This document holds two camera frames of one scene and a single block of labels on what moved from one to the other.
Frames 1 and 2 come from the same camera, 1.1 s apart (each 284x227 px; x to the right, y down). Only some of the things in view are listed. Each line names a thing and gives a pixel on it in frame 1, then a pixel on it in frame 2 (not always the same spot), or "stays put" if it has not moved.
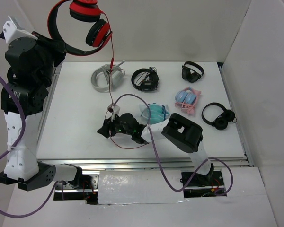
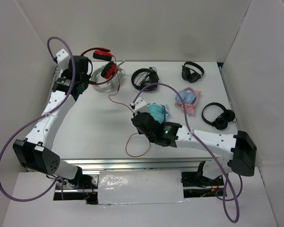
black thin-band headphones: [221, 122] stays put
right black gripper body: [118, 127] → [151, 137]
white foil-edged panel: [119, 187] stays put
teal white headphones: [158, 112] stays put
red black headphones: [98, 35] → [109, 70]
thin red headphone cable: [112, 69] → [129, 109]
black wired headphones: [145, 79] stays put
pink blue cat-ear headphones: [187, 99] stays put
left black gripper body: [52, 57] → [86, 81]
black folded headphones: [190, 75] stays put
